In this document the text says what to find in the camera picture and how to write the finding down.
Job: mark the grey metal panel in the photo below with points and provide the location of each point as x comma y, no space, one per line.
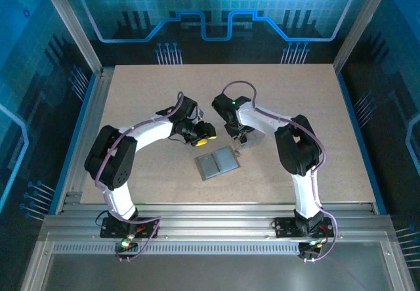
213,271

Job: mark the clear plastic card box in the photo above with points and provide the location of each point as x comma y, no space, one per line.
257,140

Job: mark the narrow aluminium table rail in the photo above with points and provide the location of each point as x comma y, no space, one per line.
96,107

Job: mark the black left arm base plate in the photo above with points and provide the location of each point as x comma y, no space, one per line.
108,233

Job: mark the aluminium frame post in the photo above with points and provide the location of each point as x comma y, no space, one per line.
75,31
361,25

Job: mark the small LED circuit board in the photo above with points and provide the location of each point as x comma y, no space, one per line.
126,245
308,251

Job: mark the wide aluminium frame beam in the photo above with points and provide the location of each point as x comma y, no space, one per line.
213,222

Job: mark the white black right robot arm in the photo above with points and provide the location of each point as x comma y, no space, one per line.
259,117

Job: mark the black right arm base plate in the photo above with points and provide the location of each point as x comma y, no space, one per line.
285,228

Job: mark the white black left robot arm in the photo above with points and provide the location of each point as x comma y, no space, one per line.
147,133

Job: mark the blue table edge strip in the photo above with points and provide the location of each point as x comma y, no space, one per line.
356,123

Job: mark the grey card holder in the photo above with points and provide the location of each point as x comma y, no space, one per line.
213,166

